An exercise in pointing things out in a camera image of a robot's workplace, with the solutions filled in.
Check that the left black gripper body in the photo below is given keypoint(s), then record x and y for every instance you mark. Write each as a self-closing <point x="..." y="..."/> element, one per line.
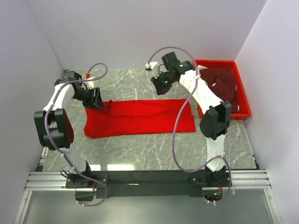
<point x="94" y="97"/>

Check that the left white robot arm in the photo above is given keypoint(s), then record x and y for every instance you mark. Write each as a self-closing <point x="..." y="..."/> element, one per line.
<point x="54" y="128"/>

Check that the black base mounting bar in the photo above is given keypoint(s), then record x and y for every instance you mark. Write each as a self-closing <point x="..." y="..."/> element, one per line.
<point x="151" y="183"/>

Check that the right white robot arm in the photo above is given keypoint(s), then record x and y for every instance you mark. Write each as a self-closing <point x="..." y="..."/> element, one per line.
<point x="217" y="113"/>

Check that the white pink t shirt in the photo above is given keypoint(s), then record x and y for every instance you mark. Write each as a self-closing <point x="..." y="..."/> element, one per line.
<point x="200" y="68"/>

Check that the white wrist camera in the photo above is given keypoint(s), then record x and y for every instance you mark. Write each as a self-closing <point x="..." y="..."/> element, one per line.
<point x="152" y="66"/>
<point x="89" y="84"/>

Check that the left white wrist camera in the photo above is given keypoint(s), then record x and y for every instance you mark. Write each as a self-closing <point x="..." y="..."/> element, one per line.
<point x="89" y="84"/>

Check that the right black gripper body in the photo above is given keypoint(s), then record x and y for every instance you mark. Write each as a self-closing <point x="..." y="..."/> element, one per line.
<point x="160" y="82"/>

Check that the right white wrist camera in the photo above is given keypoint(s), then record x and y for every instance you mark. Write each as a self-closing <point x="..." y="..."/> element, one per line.
<point x="152" y="66"/>

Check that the red t shirt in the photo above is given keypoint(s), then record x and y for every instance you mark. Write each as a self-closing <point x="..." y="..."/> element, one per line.
<point x="134" y="117"/>

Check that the aluminium frame rail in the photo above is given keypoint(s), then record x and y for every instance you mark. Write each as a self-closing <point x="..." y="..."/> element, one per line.
<point x="53" y="181"/>

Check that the dark maroon t shirt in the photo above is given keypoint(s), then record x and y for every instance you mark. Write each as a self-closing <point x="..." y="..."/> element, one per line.
<point x="222" y="83"/>

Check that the red plastic bin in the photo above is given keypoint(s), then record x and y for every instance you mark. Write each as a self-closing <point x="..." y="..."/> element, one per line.
<point x="244" y="110"/>

